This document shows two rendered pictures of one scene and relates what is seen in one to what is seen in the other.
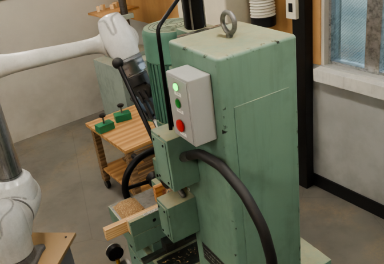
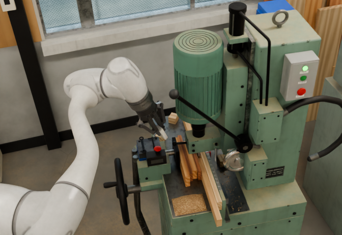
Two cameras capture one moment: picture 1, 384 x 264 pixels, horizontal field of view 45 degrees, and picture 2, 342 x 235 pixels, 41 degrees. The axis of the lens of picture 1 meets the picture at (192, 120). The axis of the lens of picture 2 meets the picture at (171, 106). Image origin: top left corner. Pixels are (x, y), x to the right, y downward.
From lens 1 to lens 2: 173 cm
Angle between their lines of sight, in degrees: 60
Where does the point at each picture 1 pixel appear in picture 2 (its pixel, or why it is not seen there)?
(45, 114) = not seen: outside the picture
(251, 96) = not seen: hidden behind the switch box
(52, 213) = not seen: outside the picture
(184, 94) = (314, 68)
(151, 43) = (211, 60)
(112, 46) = (140, 87)
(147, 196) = (176, 190)
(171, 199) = (257, 154)
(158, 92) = (208, 96)
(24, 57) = (95, 147)
